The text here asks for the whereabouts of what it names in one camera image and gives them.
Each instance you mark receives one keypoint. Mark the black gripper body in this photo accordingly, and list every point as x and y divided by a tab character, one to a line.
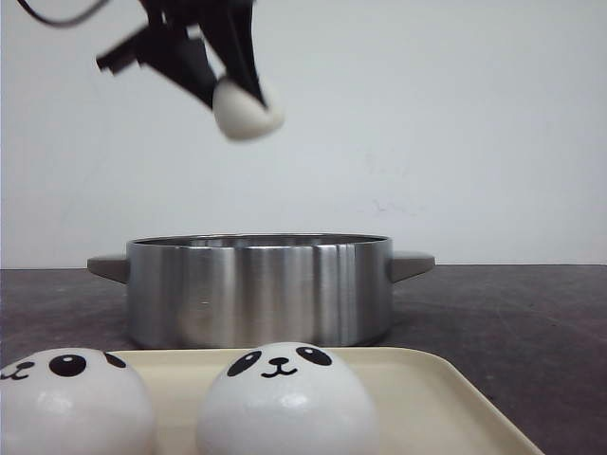
167	22

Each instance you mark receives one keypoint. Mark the panda bun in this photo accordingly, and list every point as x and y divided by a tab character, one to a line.
75	401
240	116
287	398

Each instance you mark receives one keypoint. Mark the stainless steel pot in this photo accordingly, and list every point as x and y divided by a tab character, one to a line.
243	290

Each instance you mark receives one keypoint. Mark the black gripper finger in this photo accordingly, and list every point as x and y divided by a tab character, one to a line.
229	32
185	63

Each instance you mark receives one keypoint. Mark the cream plastic tray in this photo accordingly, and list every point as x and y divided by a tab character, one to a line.
424	404

